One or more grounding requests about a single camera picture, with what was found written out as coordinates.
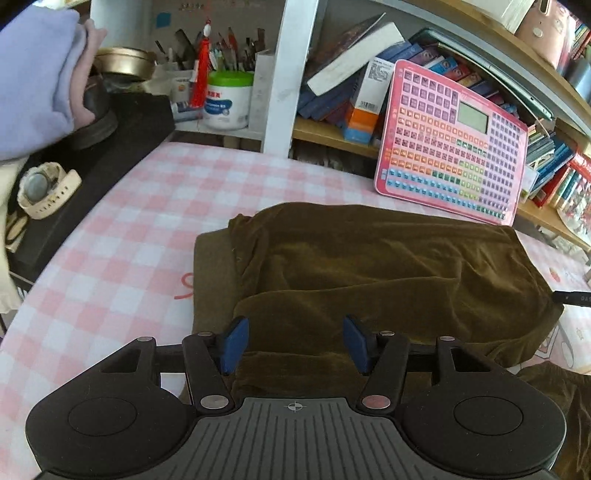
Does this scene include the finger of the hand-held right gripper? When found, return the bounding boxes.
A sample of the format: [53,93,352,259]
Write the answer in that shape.
[553,290,591,309]

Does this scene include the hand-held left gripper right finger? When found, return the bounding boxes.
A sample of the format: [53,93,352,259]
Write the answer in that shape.
[342,315,492,412]

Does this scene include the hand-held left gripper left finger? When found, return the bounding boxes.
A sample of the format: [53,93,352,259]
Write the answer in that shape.
[99,316,250,414]

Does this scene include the brown velvet pants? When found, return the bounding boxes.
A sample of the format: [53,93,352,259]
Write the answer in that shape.
[182,202,591,480]

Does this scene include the colourful flower bouquet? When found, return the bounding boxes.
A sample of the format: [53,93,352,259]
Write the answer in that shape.
[556,175,591,252]

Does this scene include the row of assorted thin books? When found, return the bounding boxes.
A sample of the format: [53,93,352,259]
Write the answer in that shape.
[522,120,591,217]

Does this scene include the pink checked printed table mat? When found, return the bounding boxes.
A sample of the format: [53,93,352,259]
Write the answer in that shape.
[0,141,591,480]

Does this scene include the pink learning tablet toy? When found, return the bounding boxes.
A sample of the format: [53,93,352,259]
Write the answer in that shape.
[373,59,529,227]

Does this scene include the orange and blue carton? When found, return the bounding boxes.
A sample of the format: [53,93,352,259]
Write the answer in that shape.
[342,58,398,146]

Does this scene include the grey laptop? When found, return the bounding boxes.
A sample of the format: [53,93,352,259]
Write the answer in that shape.
[418,28,555,121]

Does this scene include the black box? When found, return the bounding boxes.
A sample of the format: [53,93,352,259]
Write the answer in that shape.
[9,92,177,280]

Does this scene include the white jar with green lid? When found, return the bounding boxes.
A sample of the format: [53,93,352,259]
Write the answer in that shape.
[202,71,256,131]

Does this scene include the cream cloth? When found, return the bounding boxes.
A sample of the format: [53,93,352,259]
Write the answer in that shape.
[0,157,31,315]

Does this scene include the white wristwatch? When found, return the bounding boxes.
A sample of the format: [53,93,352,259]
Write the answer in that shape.
[17,161,83,220]

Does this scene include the white and wooden bookshelf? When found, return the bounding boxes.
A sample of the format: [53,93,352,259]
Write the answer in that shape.
[90,0,591,252]

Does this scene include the red tassel charm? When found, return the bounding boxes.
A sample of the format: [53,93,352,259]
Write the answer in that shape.
[189,18,214,110]

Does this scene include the dark round object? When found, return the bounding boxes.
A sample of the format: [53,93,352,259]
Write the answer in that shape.
[74,69,120,151]

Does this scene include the pink bag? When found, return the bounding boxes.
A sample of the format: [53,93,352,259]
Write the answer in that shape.
[515,0,583,68]

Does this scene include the thick leaning book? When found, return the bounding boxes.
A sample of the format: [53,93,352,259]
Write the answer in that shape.
[306,13,406,97]

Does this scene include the bunch of pens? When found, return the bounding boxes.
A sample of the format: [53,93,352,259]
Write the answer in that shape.
[154,28,266,72]

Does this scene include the brass bowl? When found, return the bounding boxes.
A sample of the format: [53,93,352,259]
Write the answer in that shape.
[95,46,158,84]

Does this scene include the pink folded garment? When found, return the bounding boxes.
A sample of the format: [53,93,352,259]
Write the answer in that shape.
[69,18,109,130]

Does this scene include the purple folded garment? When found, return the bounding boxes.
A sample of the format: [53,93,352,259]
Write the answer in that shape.
[0,4,88,162]

